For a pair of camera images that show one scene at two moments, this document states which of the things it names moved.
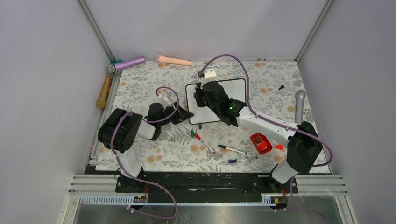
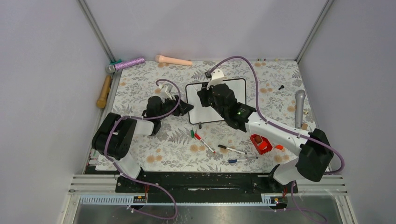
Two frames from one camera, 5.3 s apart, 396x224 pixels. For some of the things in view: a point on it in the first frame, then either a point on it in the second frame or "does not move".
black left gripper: [181, 115] → [182, 108]
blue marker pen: [236, 160] does not move
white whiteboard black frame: [236, 89] does not move
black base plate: [203, 184] does not move
